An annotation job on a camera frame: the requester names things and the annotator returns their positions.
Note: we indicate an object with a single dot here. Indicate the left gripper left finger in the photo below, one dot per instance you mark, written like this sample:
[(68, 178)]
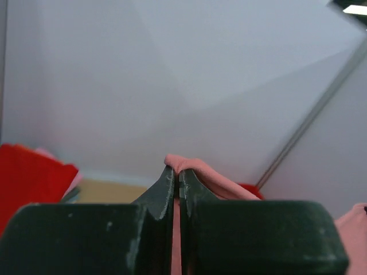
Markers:
[(102, 238)]

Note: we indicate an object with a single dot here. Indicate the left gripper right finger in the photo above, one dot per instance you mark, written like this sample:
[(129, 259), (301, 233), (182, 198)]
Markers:
[(255, 237)]

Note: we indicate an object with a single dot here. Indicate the red plastic bin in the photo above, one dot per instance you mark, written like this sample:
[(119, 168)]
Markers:
[(252, 189)]

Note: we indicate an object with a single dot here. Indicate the red folded t shirt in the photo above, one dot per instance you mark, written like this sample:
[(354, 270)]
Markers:
[(29, 177)]

